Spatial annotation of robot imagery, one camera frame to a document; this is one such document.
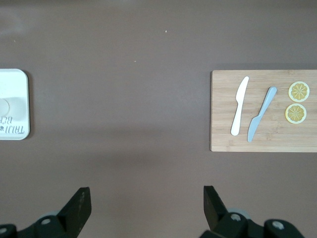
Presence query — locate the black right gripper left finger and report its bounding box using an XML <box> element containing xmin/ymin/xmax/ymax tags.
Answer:
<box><xmin>0</xmin><ymin>187</ymin><xmax>92</xmax><ymax>238</ymax></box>

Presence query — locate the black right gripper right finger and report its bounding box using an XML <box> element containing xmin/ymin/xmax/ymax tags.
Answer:
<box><xmin>199</xmin><ymin>185</ymin><xmax>305</xmax><ymax>238</ymax></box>

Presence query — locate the cream bear print tray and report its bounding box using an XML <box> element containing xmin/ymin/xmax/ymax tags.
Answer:
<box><xmin>0</xmin><ymin>68</ymin><xmax>31</xmax><ymax>141</ymax></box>

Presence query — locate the bamboo cutting board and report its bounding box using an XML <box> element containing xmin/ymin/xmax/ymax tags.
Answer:
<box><xmin>210</xmin><ymin>69</ymin><xmax>317</xmax><ymax>153</ymax></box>

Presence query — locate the white plastic knife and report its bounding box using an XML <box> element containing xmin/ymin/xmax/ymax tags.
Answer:
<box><xmin>230</xmin><ymin>76</ymin><xmax>250</xmax><ymax>136</ymax></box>

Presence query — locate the grey plastic knife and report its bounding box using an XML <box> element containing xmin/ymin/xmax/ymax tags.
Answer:
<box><xmin>247</xmin><ymin>86</ymin><xmax>278</xmax><ymax>143</ymax></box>

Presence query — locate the yellow lemon slice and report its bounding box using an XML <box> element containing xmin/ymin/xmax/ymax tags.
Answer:
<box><xmin>284</xmin><ymin>103</ymin><xmax>308</xmax><ymax>125</ymax></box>
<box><xmin>288</xmin><ymin>81</ymin><xmax>311</xmax><ymax>103</ymax></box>

